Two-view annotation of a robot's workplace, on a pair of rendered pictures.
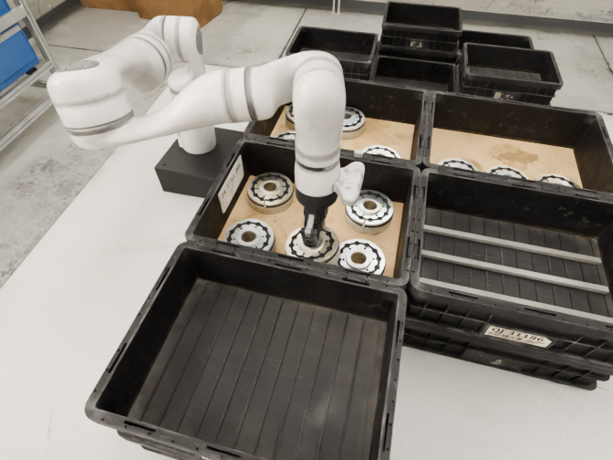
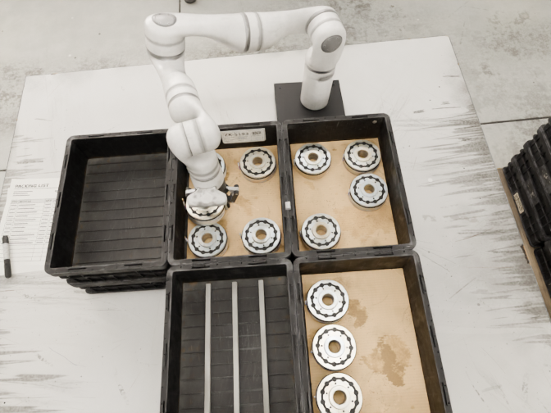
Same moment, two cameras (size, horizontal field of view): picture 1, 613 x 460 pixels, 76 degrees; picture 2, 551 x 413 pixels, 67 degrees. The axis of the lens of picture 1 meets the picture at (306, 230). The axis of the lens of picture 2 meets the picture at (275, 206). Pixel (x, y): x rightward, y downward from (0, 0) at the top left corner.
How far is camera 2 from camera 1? 0.85 m
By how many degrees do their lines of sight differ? 40
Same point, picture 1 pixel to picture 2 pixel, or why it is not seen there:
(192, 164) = (288, 104)
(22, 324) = (153, 86)
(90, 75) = (154, 29)
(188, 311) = (153, 157)
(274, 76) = (187, 110)
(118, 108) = (161, 51)
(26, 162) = not seen: outside the picture
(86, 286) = not seen: hidden behind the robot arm
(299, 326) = (157, 220)
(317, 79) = (170, 132)
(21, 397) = (116, 111)
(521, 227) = (289, 366)
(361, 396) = not seen: hidden behind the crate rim
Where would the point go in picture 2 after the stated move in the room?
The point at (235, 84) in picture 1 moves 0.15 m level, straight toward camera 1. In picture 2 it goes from (170, 94) to (102, 124)
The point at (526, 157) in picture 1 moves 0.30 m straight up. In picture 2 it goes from (394, 374) to (433, 364)
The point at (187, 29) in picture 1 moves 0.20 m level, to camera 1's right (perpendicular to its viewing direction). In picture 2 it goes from (320, 32) to (350, 90)
